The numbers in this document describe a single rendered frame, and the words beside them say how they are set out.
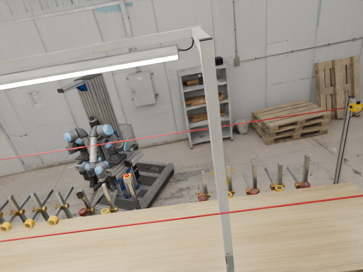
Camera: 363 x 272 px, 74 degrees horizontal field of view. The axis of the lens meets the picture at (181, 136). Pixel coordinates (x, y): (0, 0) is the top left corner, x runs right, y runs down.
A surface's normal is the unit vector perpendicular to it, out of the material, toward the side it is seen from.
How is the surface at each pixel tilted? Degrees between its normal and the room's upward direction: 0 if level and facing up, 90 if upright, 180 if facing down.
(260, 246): 0
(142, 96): 90
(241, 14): 90
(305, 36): 90
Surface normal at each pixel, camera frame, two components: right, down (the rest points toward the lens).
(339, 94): 0.02, 0.19
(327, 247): -0.16, -0.87
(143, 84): 0.12, 0.45
